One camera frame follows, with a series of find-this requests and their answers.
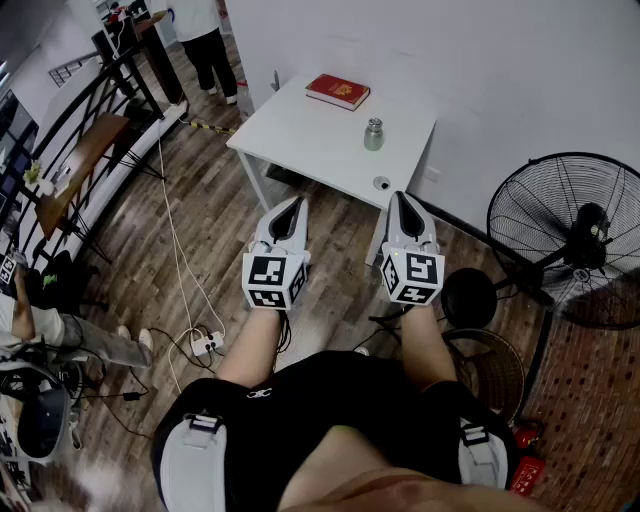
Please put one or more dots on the black floor fan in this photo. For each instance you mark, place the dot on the black floor fan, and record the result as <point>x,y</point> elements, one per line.
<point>592,235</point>

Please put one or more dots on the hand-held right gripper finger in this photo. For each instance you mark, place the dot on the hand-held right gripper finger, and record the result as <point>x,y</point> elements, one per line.
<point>427,227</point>
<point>393,220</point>

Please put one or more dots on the white power strip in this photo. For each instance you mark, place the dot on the white power strip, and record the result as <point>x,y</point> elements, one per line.
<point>206,344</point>

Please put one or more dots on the black metal railing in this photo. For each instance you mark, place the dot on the black metal railing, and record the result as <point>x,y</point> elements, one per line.
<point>102,75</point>

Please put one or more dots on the black round stool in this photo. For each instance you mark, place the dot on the black round stool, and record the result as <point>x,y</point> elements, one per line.
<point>467,297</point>

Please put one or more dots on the person's left forearm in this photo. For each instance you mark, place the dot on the person's left forearm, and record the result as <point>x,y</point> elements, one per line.
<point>252,345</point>

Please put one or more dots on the person's black shirt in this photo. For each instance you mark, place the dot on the person's black shirt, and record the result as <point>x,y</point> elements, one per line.
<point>310,400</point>

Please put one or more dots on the black power adapter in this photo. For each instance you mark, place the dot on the black power adapter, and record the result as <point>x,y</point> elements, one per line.
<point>131,396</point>

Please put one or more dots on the red box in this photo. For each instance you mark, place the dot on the red box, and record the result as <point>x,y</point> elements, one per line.
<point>527,475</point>

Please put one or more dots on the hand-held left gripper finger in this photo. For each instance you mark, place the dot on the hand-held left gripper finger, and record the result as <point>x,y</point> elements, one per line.
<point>301,227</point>
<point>265,227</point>

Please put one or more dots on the red hardcover book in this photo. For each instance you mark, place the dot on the red hardcover book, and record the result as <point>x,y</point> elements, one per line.
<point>335,90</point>

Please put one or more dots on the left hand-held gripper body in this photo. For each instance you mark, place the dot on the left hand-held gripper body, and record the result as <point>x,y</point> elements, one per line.
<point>270,280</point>

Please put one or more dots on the person's right forearm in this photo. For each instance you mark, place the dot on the person's right forearm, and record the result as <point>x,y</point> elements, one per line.
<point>425,345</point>

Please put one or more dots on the white table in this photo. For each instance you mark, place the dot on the white table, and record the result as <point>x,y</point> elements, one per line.
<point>310,145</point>

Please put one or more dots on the small grey wall fitting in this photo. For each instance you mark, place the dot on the small grey wall fitting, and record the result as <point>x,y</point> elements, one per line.
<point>276,80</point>

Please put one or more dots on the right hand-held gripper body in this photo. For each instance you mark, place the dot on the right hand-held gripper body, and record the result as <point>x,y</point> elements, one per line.
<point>417,272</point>

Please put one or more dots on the red fire extinguisher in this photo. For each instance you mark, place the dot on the red fire extinguisher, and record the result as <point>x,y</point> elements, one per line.
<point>527,434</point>

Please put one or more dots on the pale flower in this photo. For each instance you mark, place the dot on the pale flower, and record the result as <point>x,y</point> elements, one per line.
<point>34,175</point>

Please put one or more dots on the small metal bottle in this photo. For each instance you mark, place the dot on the small metal bottle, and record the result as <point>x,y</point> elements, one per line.
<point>373,140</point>

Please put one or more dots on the grey white headset device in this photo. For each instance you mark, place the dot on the grey white headset device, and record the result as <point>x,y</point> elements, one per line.
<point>45,420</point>

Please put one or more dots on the yellow black striped strip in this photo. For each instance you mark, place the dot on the yellow black striped strip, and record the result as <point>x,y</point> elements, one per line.
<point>210,128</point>

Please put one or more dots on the brown wooden table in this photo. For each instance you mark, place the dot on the brown wooden table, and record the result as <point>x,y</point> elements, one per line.
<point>85,155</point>

